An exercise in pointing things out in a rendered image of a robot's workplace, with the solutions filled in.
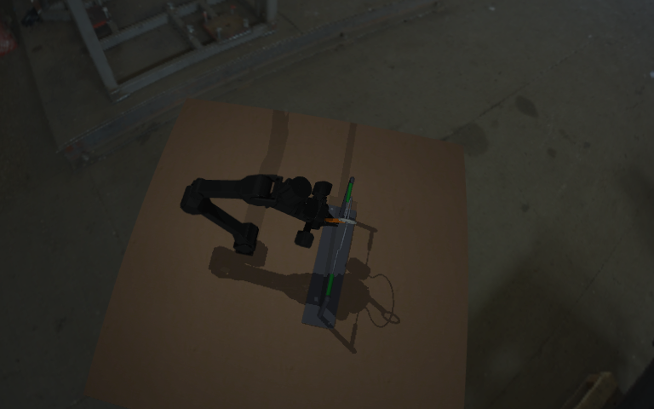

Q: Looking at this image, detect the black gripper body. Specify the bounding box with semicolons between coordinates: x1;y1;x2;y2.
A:
287;181;332;249

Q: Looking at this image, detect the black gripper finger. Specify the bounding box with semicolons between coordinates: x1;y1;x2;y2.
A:
314;221;338;230
325;211;339;224

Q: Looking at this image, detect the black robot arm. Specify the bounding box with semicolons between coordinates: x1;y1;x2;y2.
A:
180;174;329;256

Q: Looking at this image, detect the orange handle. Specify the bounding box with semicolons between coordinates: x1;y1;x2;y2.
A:
324;218;357;224

